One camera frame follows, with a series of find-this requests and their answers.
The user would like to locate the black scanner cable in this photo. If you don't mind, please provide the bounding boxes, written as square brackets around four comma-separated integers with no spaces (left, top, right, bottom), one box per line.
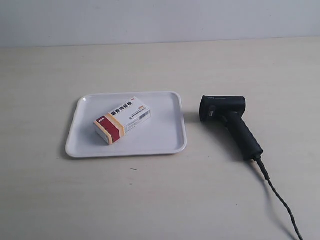
[253,156,305,240]

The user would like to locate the white red medicine box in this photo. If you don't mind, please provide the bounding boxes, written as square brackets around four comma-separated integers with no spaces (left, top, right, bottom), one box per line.
[93,97,152,145]

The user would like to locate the white plastic tray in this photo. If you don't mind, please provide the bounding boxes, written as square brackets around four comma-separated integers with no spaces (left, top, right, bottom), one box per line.
[65,91,187,158]

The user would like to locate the black handheld barcode scanner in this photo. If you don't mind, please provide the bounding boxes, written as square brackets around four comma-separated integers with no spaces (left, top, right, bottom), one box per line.
[199,95,263,161]

